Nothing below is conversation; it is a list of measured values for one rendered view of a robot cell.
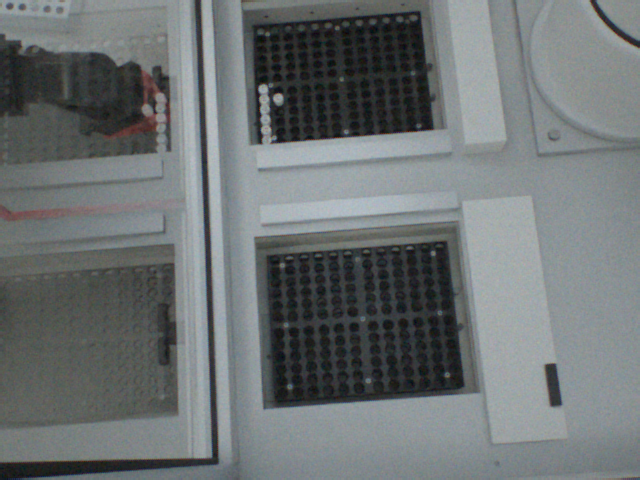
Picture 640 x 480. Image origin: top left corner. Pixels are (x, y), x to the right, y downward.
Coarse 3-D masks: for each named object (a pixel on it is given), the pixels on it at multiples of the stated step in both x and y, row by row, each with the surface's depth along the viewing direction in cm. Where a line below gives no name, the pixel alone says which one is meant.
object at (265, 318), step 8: (456, 288) 101; (264, 320) 101; (264, 328) 101; (264, 336) 101; (264, 344) 101; (264, 352) 100; (264, 360) 100; (272, 360) 100; (264, 368) 100; (272, 368) 100; (264, 376) 100; (272, 376) 100; (272, 384) 99; (272, 392) 99; (272, 400) 99
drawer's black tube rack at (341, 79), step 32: (288, 32) 106; (320, 32) 106; (352, 32) 105; (384, 32) 105; (416, 32) 105; (288, 64) 105; (320, 64) 108; (352, 64) 107; (384, 64) 104; (416, 64) 108; (288, 96) 104; (320, 96) 107; (352, 96) 107; (384, 96) 103; (416, 96) 103; (288, 128) 102; (320, 128) 106; (352, 128) 105; (384, 128) 102; (416, 128) 102
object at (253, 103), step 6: (426, 66) 110; (252, 90) 110; (252, 96) 109; (432, 96) 108; (252, 102) 109; (252, 108) 109; (252, 114) 109; (252, 120) 108; (258, 120) 108; (252, 126) 108; (258, 126) 108; (252, 132) 108; (258, 132) 108; (252, 138) 108; (258, 138) 108; (252, 144) 108; (258, 144) 108
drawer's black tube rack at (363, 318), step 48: (288, 288) 97; (336, 288) 100; (384, 288) 100; (432, 288) 96; (288, 336) 96; (336, 336) 95; (384, 336) 98; (432, 336) 98; (336, 384) 94; (384, 384) 94; (432, 384) 93
